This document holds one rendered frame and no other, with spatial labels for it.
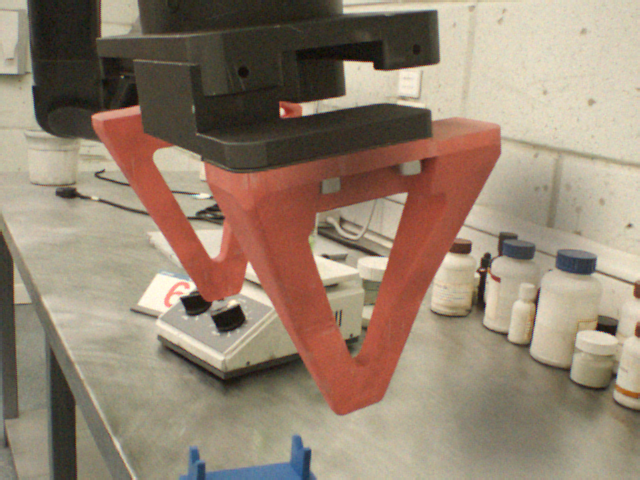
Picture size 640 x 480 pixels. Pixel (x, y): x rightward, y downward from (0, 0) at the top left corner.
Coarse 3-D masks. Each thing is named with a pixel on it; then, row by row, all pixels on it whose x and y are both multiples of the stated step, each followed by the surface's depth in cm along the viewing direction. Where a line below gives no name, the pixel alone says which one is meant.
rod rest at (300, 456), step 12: (300, 444) 54; (192, 456) 51; (300, 456) 53; (192, 468) 51; (204, 468) 50; (240, 468) 54; (252, 468) 54; (264, 468) 54; (276, 468) 54; (288, 468) 55; (300, 468) 53
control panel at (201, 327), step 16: (176, 304) 80; (224, 304) 77; (256, 304) 76; (176, 320) 77; (192, 320) 77; (208, 320) 76; (256, 320) 73; (192, 336) 74; (208, 336) 74; (224, 336) 73; (240, 336) 72
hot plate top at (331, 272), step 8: (248, 264) 81; (320, 264) 84; (328, 264) 84; (336, 264) 85; (248, 272) 79; (320, 272) 81; (328, 272) 81; (336, 272) 81; (344, 272) 82; (352, 272) 82; (256, 280) 78; (328, 280) 79; (336, 280) 80; (344, 280) 81
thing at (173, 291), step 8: (160, 280) 92; (168, 280) 92; (176, 280) 91; (152, 288) 91; (160, 288) 91; (168, 288) 91; (176, 288) 90; (184, 288) 90; (192, 288) 90; (152, 296) 90; (160, 296) 90; (168, 296) 90; (176, 296) 90; (160, 304) 89; (168, 304) 89
